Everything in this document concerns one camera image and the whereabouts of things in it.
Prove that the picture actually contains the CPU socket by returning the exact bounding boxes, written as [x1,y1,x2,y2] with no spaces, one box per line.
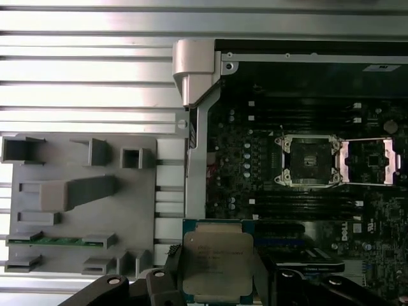
[273,133,344,188]

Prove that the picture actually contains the grey parts rack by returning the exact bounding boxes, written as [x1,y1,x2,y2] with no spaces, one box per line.
[0,133,159,277]

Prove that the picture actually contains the RAM slot white clips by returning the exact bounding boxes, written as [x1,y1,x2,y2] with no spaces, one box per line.
[247,113,363,122]
[249,198,365,207]
[247,99,363,108]
[249,212,365,220]

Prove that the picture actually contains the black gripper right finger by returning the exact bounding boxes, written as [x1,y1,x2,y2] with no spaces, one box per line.
[253,247,408,306]

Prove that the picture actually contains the black PC case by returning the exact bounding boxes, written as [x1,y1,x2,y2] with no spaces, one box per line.
[171,38,408,306]

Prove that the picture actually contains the metal socket cover frame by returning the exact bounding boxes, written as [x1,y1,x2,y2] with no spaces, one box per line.
[338,136,398,186]

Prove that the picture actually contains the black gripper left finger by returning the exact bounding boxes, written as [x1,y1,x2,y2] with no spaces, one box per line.
[63,244,185,306]

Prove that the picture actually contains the RAM slot black clips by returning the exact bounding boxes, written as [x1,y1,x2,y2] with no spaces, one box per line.
[249,191,365,199]
[247,120,363,129]
[247,106,363,115]

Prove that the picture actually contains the green RAM stick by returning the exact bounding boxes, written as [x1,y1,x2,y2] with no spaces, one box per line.
[8,237,111,246]

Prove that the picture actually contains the black expansion slot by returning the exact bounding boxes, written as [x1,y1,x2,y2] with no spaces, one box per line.
[254,222,305,238]

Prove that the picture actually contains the green motherboard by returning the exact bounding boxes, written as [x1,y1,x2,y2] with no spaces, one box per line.
[205,79,408,306]

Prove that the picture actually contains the CPU with silver top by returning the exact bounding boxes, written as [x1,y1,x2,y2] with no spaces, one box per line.
[180,218,256,304]

